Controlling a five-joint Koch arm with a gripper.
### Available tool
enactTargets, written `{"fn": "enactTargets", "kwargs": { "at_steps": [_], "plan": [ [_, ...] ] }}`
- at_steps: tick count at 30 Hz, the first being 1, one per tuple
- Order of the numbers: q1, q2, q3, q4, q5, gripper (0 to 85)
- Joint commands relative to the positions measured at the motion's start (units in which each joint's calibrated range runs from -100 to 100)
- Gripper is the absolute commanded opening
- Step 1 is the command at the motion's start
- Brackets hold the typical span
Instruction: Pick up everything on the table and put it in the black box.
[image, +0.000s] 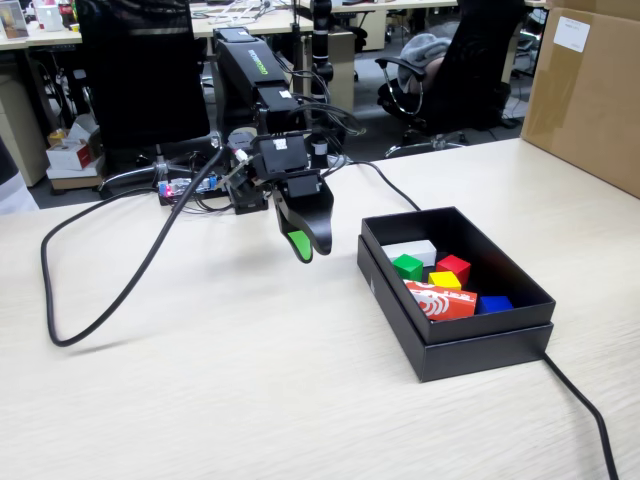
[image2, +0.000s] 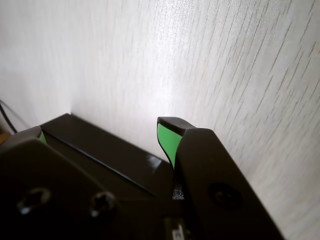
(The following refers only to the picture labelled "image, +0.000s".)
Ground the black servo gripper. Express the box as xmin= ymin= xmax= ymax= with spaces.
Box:
xmin=249 ymin=129 xmax=336 ymax=265

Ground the green wooden cube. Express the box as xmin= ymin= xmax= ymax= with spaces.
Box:
xmin=392 ymin=253 xmax=425 ymax=283

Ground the yellow wooden cube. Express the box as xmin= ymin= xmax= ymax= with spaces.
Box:
xmin=427 ymin=270 xmax=463 ymax=292

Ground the red wooden cube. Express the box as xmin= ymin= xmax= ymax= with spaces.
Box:
xmin=435 ymin=254 xmax=472 ymax=286

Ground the white rectangular box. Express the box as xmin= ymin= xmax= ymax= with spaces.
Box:
xmin=381 ymin=239 xmax=438 ymax=267

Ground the orange box with white print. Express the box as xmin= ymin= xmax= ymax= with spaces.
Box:
xmin=403 ymin=280 xmax=478 ymax=322

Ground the black open box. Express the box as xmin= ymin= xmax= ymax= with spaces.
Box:
xmin=356 ymin=234 xmax=555 ymax=384

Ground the large brown cardboard box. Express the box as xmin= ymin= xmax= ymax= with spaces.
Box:
xmin=519 ymin=0 xmax=640 ymax=200

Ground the blue controller circuit board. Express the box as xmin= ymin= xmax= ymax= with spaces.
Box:
xmin=157 ymin=175 xmax=221 ymax=201

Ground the beige plain cabinet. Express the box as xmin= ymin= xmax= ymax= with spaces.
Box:
xmin=299 ymin=29 xmax=357 ymax=120

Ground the black segmented pole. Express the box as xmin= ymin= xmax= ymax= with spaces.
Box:
xmin=309 ymin=0 xmax=335 ymax=166

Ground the blue wooden cube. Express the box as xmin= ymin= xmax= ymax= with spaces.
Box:
xmin=477 ymin=295 xmax=515 ymax=316

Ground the grey cloth bundle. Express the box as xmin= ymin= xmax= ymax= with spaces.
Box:
xmin=398 ymin=20 xmax=461 ymax=96

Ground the white folding stand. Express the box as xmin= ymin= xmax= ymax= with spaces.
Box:
xmin=205 ymin=1 xmax=266 ymax=27

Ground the black chair with chrome armrest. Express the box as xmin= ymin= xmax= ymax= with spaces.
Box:
xmin=374 ymin=0 xmax=531 ymax=159

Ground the black mesh office chair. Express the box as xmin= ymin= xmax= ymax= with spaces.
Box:
xmin=73 ymin=0 xmax=221 ymax=201

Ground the beige desk with white stand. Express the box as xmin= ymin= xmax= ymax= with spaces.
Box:
xmin=191 ymin=3 xmax=315 ymax=39

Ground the long beige desk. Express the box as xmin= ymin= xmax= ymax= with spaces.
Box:
xmin=299 ymin=0 xmax=461 ymax=51

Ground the white and red carton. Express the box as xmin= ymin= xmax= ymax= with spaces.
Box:
xmin=46 ymin=113 xmax=105 ymax=175

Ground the beige low cabinet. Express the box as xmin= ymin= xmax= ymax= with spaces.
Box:
xmin=0 ymin=69 xmax=51 ymax=187

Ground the person torso dark shirt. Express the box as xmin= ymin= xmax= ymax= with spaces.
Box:
xmin=0 ymin=132 xmax=40 ymax=217

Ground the beige desk with mug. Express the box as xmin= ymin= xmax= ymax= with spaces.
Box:
xmin=0 ymin=22 xmax=86 ymax=54

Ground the small framed picture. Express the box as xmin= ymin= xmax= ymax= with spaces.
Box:
xmin=0 ymin=0 xmax=30 ymax=41

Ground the bare circuit board wrist camera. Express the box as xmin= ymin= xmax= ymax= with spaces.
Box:
xmin=219 ymin=147 xmax=257 ymax=196

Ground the thin black servo wire bundle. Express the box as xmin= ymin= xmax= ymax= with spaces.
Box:
xmin=289 ymin=94 xmax=366 ymax=176

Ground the thick black camera cable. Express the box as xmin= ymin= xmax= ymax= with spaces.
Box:
xmin=39 ymin=142 xmax=226 ymax=348

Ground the thick black power cable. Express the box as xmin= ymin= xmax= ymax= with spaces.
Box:
xmin=319 ymin=159 xmax=621 ymax=480

